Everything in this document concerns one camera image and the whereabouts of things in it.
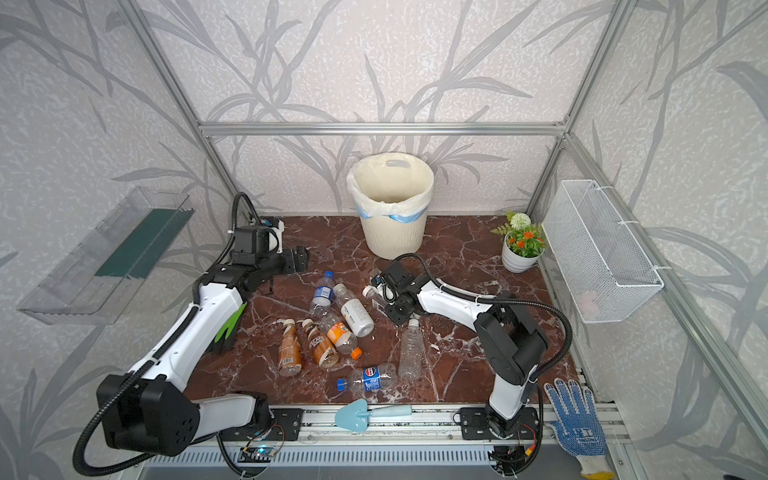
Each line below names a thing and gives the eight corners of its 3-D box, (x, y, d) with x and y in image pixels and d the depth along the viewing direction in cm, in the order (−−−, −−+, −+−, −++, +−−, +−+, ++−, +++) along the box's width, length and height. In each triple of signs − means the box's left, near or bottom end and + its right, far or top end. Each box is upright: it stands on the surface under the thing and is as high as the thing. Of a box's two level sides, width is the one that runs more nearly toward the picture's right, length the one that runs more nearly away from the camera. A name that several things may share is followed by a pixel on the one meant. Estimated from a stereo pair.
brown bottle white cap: (286, 378, 83) (279, 371, 78) (285, 325, 93) (279, 317, 88) (303, 373, 84) (297, 367, 79) (300, 322, 94) (295, 313, 89)
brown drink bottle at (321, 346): (324, 373, 83) (320, 367, 79) (299, 329, 91) (295, 322, 87) (342, 360, 85) (339, 354, 81) (316, 318, 93) (312, 311, 89)
